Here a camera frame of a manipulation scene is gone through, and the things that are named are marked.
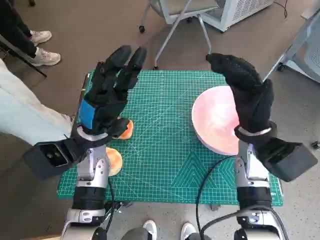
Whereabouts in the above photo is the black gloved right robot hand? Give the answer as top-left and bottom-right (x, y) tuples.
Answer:
(205, 52), (275, 136)

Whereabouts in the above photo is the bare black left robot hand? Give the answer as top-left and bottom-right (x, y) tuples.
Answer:
(74, 44), (148, 138)

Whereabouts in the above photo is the long toy bread loaf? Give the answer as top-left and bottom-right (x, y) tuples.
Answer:
(111, 119), (135, 141)

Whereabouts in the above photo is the pink bowl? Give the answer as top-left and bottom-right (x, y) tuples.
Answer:
(191, 84), (241, 156)

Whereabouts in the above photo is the round toy bread bun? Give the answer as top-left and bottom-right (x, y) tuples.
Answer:
(105, 147), (124, 177)

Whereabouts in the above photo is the black table edge strip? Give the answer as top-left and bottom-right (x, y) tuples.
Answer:
(81, 72), (90, 101)

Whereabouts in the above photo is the green cutting mat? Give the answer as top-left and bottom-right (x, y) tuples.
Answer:
(56, 69), (285, 207)

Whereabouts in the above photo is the person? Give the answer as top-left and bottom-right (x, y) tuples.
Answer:
(0, 58), (76, 146)
(0, 0), (62, 67)

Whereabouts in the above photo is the white perforated cabinet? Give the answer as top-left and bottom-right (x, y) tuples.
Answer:
(199, 0), (275, 33)

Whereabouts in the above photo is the white board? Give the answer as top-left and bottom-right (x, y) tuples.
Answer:
(301, 6), (320, 20)

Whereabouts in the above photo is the grey chair on casters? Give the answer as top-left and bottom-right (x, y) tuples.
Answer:
(138, 0), (224, 70)

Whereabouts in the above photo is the white shoe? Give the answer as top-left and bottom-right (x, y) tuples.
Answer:
(180, 222), (197, 240)
(142, 219), (158, 240)

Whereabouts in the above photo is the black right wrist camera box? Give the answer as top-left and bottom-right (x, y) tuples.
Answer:
(254, 137), (319, 183)

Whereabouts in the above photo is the black floor cable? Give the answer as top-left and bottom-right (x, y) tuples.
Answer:
(273, 0), (288, 18)

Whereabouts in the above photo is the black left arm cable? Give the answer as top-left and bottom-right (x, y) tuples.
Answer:
(106, 176), (121, 226)

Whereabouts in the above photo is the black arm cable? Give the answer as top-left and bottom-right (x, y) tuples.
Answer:
(106, 176), (121, 226)
(195, 154), (241, 240)

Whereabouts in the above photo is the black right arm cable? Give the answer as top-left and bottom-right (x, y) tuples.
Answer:
(195, 154), (241, 240)

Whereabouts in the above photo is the black metal table rail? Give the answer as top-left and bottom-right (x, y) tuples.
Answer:
(107, 201), (134, 213)

